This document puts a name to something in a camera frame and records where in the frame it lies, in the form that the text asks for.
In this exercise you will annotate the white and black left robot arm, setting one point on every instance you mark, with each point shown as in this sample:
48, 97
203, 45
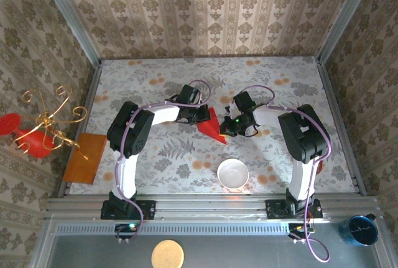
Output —
126, 181

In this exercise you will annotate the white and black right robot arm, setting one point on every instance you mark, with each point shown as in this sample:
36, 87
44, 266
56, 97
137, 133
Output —
303, 184

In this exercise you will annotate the white bowl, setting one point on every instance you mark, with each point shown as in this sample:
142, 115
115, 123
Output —
233, 173

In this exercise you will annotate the orange wooden board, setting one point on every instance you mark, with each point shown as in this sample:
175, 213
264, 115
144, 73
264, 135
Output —
82, 165

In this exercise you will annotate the small black controller board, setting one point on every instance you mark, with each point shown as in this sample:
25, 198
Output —
126, 227
298, 229

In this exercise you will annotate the round cork coaster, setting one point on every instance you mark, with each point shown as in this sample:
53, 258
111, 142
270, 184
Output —
168, 254

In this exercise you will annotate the red vase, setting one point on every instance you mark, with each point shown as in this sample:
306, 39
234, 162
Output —
34, 143

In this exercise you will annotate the dark blue mug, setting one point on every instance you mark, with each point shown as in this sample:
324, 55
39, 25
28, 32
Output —
360, 230

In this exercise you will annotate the aluminium mounting rail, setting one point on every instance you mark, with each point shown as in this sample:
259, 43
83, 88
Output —
211, 207

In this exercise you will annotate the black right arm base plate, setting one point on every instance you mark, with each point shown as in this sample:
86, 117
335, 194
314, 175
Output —
273, 210

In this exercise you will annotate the aluminium table side rail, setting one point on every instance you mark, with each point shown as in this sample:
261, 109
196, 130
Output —
89, 94
329, 87

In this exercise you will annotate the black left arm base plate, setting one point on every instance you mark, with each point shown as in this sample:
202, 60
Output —
149, 210

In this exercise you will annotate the aluminium frame post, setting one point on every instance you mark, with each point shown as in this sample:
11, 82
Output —
71, 19
344, 16

